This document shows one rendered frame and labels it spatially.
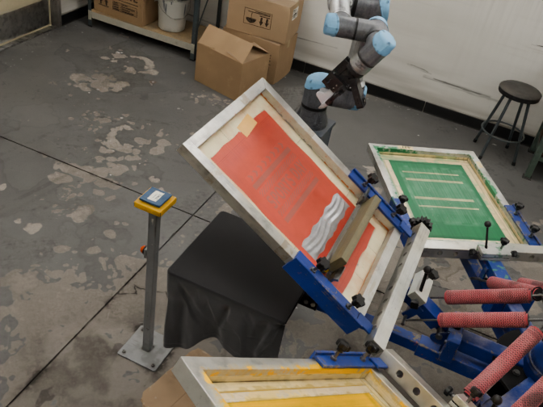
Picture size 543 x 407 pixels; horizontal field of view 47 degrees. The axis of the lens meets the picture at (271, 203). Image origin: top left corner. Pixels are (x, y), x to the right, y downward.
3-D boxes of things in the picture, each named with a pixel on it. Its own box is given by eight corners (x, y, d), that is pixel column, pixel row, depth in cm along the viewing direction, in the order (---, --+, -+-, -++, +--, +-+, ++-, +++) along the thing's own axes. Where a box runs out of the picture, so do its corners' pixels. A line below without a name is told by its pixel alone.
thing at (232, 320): (164, 349, 253) (170, 273, 228) (169, 342, 255) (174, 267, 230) (266, 397, 242) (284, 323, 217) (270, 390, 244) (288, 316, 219)
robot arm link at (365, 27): (359, 10, 213) (358, 27, 205) (391, 16, 213) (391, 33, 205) (353, 30, 219) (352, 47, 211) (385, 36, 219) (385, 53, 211)
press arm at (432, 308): (397, 295, 215) (408, 289, 212) (401, 284, 220) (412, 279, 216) (431, 329, 217) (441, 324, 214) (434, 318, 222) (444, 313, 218)
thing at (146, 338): (116, 354, 311) (118, 202, 255) (141, 325, 328) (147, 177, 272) (154, 372, 306) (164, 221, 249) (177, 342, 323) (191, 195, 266)
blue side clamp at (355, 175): (338, 182, 236) (351, 173, 231) (342, 177, 240) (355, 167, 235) (390, 239, 239) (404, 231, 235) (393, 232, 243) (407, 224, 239)
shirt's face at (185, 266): (167, 271, 229) (167, 270, 228) (221, 211, 262) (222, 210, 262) (286, 323, 217) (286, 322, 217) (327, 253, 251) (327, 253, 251)
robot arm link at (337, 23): (328, -23, 247) (327, 9, 205) (355, -17, 247) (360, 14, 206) (322, 7, 253) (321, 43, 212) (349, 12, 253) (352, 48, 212)
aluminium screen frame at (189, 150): (175, 150, 188) (182, 143, 185) (256, 83, 233) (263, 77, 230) (351, 332, 196) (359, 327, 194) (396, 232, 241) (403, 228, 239)
